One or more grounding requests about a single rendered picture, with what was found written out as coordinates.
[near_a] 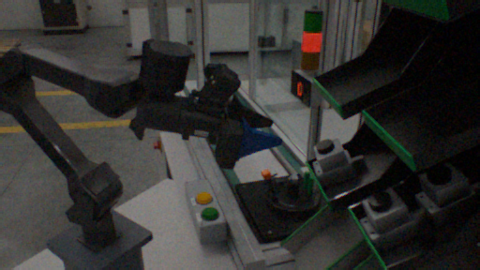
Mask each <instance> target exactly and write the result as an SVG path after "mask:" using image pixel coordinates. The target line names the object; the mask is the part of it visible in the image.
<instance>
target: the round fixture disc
mask: <svg viewBox="0 0 480 270"><path fill-rule="evenodd" d="M298 182H300V181H298ZM287 183H288V180H285V181H284V186H279V187H277V185H276V183H274V184H273V185H274V189H275V191H276V193H277V195H278V196H279V198H278V200H275V201H272V200H271V199H270V196H269V193H270V189H269V188H268V189H267V190H266V192H265V202H266V204H267V207H268V208H270V210H272V211H274V212H275V213H277V214H278V215H282V216H284V217H288V218H302V217H306V216H309V215H310V214H313V213H314V212H316V211H317V210H318V208H319V207H320V193H319V191H317V190H316V198H315V204H314V205H312V204H311V202H312V195H310V196H309V195H308V189H306V190H304V182H300V187H299V195H298V196H297V197H296V198H290V197H289V196H288V195H287Z"/></svg>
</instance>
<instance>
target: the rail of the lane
mask: <svg viewBox="0 0 480 270"><path fill-rule="evenodd" d="M184 144H185V146H186V148H187V152H188V155H189V156H190V160H191V162H192V164H193V166H194V170H195V172H196V174H197V177H198V178H199V179H208V180H209V182H210V183H211V187H212V189H213V190H214V193H215V195H216V197H217V201H218V203H219V204H220V208H221V210H222V211H223V213H224V217H225V218H226V219H227V240H223V241H224V245H225V247H226V249H227V250H228V254H229V256H230V258H231V262H232V265H233V266H234V270H265V267H266V259H265V257H264V256H263V252H262V250H261V247H260V246H259V244H258V243H257V240H256V238H255V237H254V233H253V232H252V230H251V229H250V227H249V225H248V222H250V216H249V214H248V212H247V209H246V208H245V206H244V205H243V204H242V203H240V204H239V205H238V204H237V201H236V199H235V198H234V196H233V193H232V192H231V189H230V187H229V186H228V184H227V182H226V180H225V179H224V175H223V174H222V172H221V171H220V168H219V166H218V165H217V162H216V160H215V159H214V156H213V154H212V152H211V151H210V148H209V146H208V145H207V142H206V141H205V139H204V138H199V137H195V136H189V139H188V141H187V140H184Z"/></svg>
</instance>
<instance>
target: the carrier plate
mask: <svg viewBox="0 0 480 270"><path fill-rule="evenodd" d="M289 177H291V176H290V175H284V176H280V177H276V178H271V180H272V182H273V184H274V183H276V179H281V178H282V179H284V181H285V180H288V178H289ZM297 177H298V179H297V181H300V182H304V178H303V177H302V175H300V173H298V174H297ZM267 189H268V186H267V182H266V180H264V179H263V180H258V181H254V182H245V183H240V184H236V185H235V191H236V192H237V195H238V197H239V199H240V201H241V202H242V204H243V205H244V206H245V208H246V209H247V213H248V214H249V216H250V220H251V221H252V223H253V224H254V227H255V228H256V230H257V233H258V234H259V236H260V237H261V239H262V241H263V243H264V244H267V243H270V242H274V241H277V240H283V239H287V237H289V236H290V235H291V234H292V233H293V232H295V231H296V230H297V229H298V228H300V227H301V226H302V225H303V224H305V223H306V222H307V220H309V219H310V218H312V217H313V216H314V215H315V214H316V213H317V212H319V211H320V210H321V209H322V208H323V207H325V206H326V205H327V203H326V201H325V199H324V197H323V195H322V194H321V192H320V189H319V188H318V186H317V191H319V193H320V207H319V208H318V210H317V211H316V212H314V213H313V214H310V215H309V216H306V217H284V216H282V215H278V214H277V213H275V212H274V211H272V210H270V208H268V207H267V204H266V202H265V192H266V190H267Z"/></svg>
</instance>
